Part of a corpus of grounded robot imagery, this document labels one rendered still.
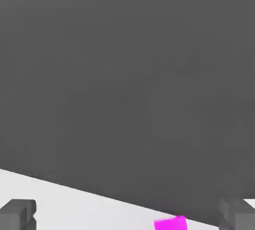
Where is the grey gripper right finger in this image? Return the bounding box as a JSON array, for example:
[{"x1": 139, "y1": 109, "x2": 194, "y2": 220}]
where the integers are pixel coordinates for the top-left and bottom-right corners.
[{"x1": 218, "y1": 197, "x2": 255, "y2": 230}]

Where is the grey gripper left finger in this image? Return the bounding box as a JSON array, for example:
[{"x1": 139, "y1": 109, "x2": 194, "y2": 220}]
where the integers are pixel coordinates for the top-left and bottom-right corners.
[{"x1": 0, "y1": 199, "x2": 37, "y2": 230}]

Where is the small magenta cube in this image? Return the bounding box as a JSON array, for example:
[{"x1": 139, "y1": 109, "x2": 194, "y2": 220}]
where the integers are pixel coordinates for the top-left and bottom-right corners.
[{"x1": 154, "y1": 215, "x2": 188, "y2": 230}]

